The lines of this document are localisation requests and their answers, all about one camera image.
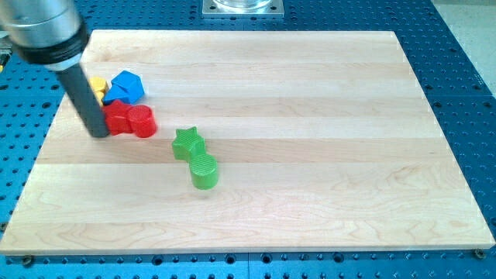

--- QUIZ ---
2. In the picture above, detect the green star block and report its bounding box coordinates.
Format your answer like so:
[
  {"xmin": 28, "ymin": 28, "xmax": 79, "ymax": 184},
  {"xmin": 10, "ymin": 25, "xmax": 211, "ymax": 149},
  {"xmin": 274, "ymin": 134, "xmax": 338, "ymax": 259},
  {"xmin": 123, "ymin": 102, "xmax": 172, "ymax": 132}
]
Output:
[{"xmin": 171, "ymin": 126, "xmax": 206, "ymax": 162}]

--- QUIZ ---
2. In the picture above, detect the metal base plate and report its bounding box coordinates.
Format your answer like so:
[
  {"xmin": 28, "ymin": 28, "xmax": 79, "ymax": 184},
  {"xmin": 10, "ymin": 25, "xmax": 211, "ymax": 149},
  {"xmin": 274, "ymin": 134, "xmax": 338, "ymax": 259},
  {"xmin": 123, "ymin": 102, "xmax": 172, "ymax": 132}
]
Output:
[{"xmin": 201, "ymin": 0, "xmax": 284, "ymax": 18}]

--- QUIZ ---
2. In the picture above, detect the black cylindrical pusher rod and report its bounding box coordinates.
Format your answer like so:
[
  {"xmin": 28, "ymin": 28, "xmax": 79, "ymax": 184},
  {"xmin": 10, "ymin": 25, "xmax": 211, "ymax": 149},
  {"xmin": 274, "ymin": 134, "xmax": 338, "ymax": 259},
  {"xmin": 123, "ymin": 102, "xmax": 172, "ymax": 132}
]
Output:
[{"xmin": 56, "ymin": 64, "xmax": 109, "ymax": 138}]

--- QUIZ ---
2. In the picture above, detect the red star block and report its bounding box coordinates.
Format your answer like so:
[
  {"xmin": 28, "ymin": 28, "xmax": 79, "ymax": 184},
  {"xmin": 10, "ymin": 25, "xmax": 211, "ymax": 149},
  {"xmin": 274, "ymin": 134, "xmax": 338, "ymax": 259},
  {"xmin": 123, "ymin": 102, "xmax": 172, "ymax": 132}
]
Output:
[{"xmin": 102, "ymin": 100, "xmax": 132, "ymax": 136}]

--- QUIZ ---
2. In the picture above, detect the blue pentagon block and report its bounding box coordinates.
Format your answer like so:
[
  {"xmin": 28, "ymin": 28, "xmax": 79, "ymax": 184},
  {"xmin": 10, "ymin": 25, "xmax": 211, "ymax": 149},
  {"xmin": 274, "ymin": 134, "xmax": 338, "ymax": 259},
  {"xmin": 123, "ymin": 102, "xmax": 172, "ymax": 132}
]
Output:
[{"xmin": 111, "ymin": 71, "xmax": 144, "ymax": 105}]

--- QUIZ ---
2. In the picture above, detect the red cylinder block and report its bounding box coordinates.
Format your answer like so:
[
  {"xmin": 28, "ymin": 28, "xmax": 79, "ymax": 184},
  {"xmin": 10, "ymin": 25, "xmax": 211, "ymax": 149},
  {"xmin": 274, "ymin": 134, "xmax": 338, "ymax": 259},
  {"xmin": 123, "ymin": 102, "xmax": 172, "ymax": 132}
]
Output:
[{"xmin": 127, "ymin": 105, "xmax": 157, "ymax": 138}]

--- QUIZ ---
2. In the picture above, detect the board clamp screw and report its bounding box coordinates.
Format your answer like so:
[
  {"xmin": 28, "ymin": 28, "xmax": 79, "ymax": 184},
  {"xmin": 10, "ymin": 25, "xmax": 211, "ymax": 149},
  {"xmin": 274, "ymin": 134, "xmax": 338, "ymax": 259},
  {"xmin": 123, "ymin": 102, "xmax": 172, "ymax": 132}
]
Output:
[
  {"xmin": 20, "ymin": 255, "xmax": 35, "ymax": 267},
  {"xmin": 473, "ymin": 249, "xmax": 487, "ymax": 260}
]

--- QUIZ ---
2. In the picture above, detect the green cylinder block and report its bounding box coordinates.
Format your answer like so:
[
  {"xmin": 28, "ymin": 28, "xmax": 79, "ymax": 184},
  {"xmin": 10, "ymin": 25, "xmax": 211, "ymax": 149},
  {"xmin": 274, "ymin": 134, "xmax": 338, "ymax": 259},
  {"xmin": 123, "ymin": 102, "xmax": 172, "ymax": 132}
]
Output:
[{"xmin": 189, "ymin": 153, "xmax": 219, "ymax": 190}]

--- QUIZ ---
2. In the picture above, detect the light wooden board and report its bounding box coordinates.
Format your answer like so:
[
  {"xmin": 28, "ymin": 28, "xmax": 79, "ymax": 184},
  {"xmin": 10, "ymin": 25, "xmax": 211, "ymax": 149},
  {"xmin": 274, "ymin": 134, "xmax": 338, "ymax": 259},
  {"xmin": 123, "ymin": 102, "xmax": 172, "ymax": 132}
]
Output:
[{"xmin": 1, "ymin": 29, "xmax": 494, "ymax": 255}]

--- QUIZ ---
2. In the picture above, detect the blue triangle block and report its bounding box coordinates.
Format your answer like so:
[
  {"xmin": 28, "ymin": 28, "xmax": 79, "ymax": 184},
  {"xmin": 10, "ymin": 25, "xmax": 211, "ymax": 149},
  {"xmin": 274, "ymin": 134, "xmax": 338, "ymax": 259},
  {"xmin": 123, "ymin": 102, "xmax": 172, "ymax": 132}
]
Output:
[{"xmin": 102, "ymin": 85, "xmax": 130, "ymax": 105}]

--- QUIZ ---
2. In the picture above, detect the yellow round block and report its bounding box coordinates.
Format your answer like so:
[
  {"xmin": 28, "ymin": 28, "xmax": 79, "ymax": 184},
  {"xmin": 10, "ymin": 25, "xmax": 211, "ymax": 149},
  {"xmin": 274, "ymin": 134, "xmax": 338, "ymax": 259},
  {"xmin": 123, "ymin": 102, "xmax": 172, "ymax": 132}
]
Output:
[{"xmin": 88, "ymin": 76, "xmax": 109, "ymax": 93}]

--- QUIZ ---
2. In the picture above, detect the right board clamp screw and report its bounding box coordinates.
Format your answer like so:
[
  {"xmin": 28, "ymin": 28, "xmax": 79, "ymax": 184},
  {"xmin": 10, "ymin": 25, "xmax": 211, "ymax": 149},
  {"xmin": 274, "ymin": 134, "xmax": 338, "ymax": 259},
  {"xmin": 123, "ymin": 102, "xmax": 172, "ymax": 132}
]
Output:
[{"xmin": 473, "ymin": 249, "xmax": 487, "ymax": 260}]

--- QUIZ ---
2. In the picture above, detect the yellow block behind rod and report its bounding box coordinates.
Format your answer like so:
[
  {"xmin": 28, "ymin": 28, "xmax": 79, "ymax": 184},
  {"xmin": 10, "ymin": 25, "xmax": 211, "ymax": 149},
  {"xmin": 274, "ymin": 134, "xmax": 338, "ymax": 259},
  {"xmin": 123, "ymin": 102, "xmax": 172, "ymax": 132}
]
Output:
[{"xmin": 94, "ymin": 91, "xmax": 105, "ymax": 106}]

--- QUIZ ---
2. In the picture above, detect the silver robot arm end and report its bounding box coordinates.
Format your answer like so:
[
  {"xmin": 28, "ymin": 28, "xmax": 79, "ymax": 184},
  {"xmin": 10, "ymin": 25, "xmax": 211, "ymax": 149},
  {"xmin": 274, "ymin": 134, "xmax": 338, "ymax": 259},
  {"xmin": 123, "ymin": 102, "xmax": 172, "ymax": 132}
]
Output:
[{"xmin": 1, "ymin": 0, "xmax": 88, "ymax": 71}]

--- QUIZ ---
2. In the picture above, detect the left board clamp screw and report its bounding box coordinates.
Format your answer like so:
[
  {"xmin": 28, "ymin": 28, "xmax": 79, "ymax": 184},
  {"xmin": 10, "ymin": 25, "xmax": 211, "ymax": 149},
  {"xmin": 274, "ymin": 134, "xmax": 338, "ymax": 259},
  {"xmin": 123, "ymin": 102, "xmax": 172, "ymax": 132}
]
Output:
[{"xmin": 20, "ymin": 255, "xmax": 35, "ymax": 267}]

